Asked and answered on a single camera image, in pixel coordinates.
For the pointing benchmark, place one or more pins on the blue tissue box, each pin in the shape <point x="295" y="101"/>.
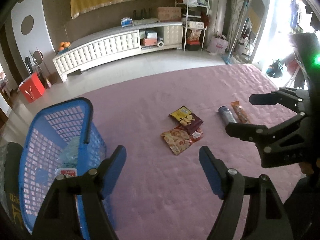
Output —
<point x="126" y="22"/>

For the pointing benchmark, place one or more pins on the white standing air conditioner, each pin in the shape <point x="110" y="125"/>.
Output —
<point x="216" y="14"/>

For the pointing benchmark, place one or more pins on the cardboard box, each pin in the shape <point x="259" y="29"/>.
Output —
<point x="168" y="14"/>

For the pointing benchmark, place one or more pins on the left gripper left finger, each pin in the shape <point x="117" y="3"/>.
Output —
<point x="111" y="168"/>

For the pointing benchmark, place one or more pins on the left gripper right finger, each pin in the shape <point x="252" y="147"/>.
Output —
<point x="215" y="171"/>

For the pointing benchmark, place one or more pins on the red gift bag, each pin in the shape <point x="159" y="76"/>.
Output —
<point x="32" y="88"/>

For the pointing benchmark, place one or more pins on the red snack pouch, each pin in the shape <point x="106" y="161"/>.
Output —
<point x="68" y="172"/>

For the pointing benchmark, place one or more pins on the white metal shelf rack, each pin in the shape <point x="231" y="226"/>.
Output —
<point x="195" y="20"/>

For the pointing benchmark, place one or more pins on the pink shopping bag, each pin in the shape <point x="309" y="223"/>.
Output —
<point x="218" y="45"/>

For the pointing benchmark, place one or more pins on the pink tablecloth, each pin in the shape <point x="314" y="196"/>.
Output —
<point x="160" y="195"/>

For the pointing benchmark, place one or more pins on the Doublemint gum tin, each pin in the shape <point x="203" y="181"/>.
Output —
<point x="226" y="115"/>

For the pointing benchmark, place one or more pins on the standing mirror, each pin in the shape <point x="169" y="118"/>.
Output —
<point x="249" y="31"/>

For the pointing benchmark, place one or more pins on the orange sausage snack pack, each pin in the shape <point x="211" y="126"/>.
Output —
<point x="240" y="112"/>

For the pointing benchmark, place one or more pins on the orange pizza snack bag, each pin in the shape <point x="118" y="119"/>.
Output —
<point x="179" y="140"/>

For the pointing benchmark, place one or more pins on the white TV cabinet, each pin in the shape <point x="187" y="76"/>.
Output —
<point x="118" y="43"/>

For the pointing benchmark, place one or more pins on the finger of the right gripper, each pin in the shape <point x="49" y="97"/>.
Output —
<point x="249" y="132"/>
<point x="271" y="98"/>

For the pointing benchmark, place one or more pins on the yellow purple chips bag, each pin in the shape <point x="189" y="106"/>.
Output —
<point x="189" y="121"/>

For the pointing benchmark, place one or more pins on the pile of oranges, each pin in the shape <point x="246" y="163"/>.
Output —
<point x="64" y="45"/>

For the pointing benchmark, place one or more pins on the round brown wall disc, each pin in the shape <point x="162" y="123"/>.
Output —
<point x="27" y="25"/>

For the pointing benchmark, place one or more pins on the blue clear candy bag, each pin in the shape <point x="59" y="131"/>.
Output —
<point x="69" y="156"/>

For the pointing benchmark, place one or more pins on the blue plastic basket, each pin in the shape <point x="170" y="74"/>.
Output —
<point x="61" y="137"/>

